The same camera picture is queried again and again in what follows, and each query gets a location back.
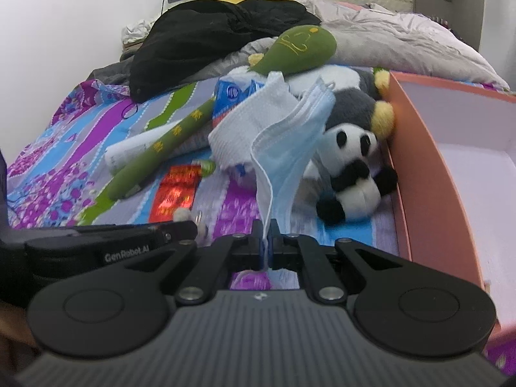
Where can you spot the grey penguin plush toy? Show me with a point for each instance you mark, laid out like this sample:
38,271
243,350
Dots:
354,100

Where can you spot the dark grey cloth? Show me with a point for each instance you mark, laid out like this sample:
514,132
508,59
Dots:
111,68

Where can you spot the blue red snack bag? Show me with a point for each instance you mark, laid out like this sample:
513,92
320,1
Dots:
232,96

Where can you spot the grey quilt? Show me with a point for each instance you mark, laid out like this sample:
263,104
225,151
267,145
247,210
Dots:
403,40

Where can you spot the black garment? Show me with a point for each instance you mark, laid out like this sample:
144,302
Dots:
201,36

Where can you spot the red envelope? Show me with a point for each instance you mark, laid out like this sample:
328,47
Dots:
175,195

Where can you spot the pink cardboard box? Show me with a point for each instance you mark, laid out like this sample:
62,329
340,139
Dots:
427,177

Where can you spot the white tube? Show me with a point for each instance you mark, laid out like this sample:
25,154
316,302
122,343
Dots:
129,151

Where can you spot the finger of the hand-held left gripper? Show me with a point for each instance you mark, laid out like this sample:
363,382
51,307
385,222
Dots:
181,230

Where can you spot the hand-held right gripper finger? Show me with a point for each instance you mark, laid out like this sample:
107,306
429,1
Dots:
263,250
271,250

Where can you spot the white crumpled cloth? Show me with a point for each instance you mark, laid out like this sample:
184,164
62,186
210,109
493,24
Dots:
139,30

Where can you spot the panda plush toy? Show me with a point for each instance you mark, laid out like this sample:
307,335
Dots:
356,181

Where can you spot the blue face mask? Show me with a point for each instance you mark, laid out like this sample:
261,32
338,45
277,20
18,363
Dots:
282,149

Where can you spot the striped floral bedsheet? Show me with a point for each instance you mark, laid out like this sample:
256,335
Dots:
72,157

